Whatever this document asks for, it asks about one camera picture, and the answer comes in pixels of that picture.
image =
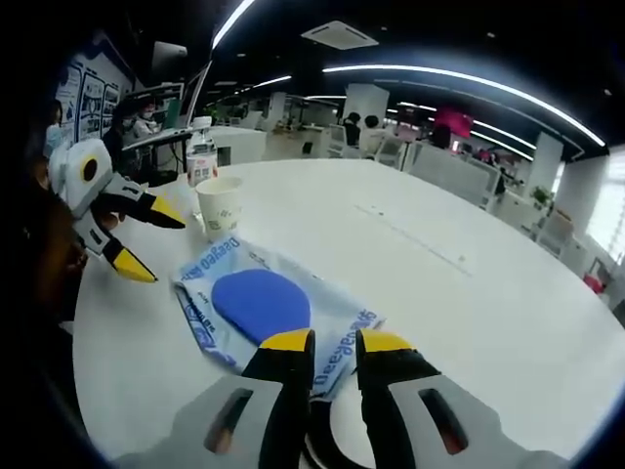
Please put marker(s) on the white table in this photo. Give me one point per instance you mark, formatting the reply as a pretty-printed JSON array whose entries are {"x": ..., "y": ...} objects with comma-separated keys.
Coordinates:
[{"x": 415, "y": 303}]

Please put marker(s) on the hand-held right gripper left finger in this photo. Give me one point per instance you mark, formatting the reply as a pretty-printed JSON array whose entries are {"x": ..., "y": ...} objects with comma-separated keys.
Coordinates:
[{"x": 285, "y": 391}]

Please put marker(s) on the white square pillar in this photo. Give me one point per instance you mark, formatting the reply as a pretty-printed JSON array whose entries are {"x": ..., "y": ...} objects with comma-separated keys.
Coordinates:
[
  {"x": 549, "y": 161},
  {"x": 366, "y": 100}
]

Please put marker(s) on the white office partition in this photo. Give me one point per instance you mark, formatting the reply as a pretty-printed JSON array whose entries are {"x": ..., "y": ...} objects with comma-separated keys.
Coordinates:
[{"x": 454, "y": 171}]

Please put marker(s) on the packet with blue sponge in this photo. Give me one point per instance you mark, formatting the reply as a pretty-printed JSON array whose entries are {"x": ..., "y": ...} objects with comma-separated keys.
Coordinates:
[{"x": 263, "y": 303}]

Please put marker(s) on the square ceiling air vent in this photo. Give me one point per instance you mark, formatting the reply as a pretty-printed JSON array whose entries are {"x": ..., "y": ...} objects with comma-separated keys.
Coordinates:
[{"x": 339, "y": 35}]

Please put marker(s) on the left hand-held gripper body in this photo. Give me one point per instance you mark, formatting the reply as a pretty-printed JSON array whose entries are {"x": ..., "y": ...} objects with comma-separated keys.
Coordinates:
[{"x": 80, "y": 185}]

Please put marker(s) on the white laptop desk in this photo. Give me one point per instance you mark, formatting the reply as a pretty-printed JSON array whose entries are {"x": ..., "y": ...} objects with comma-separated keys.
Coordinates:
[{"x": 161, "y": 134}]

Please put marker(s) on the white counter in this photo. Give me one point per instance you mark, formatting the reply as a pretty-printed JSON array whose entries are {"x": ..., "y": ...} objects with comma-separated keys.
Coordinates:
[{"x": 244, "y": 146}]

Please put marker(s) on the pink wall screen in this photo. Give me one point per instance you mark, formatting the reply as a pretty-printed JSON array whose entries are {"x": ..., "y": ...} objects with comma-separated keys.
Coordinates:
[{"x": 454, "y": 122}]

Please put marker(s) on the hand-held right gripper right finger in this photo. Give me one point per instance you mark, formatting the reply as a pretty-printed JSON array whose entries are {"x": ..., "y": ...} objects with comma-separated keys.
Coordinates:
[{"x": 390, "y": 391}]

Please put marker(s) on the black monitor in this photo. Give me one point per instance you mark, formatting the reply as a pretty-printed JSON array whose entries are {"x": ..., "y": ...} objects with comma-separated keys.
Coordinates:
[{"x": 168, "y": 56}]

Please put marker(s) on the person's left hand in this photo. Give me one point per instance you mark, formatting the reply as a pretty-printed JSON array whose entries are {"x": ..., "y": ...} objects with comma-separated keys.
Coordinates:
[{"x": 58, "y": 244}]

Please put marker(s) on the person's own masked head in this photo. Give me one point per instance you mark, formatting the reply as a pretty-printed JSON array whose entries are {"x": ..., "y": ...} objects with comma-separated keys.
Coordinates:
[{"x": 56, "y": 139}]

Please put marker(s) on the bright window with blinds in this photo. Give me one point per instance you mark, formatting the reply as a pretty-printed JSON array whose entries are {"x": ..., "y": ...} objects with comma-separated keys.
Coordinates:
[{"x": 610, "y": 205}]

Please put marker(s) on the clear plastic water bottle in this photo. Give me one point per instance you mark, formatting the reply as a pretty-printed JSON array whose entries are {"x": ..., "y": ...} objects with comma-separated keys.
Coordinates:
[{"x": 202, "y": 161}]

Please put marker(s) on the white paper cup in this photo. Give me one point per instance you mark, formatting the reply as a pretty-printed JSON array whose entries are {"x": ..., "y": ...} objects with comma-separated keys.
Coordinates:
[{"x": 220, "y": 210}]

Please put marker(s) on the long curved ceiling light strip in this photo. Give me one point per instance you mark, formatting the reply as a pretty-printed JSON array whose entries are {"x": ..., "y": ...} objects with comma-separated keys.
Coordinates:
[
  {"x": 234, "y": 22},
  {"x": 429, "y": 71}
]

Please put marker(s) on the potted green plant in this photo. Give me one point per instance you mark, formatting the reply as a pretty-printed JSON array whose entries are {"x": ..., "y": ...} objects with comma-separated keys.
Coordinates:
[{"x": 542, "y": 198}]

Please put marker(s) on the blue and white wall poster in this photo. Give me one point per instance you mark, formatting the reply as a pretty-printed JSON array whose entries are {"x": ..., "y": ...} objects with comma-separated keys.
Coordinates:
[{"x": 93, "y": 102}]

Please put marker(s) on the white-framed laptop screen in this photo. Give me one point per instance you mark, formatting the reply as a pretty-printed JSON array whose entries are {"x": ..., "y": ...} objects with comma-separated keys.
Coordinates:
[{"x": 197, "y": 98}]

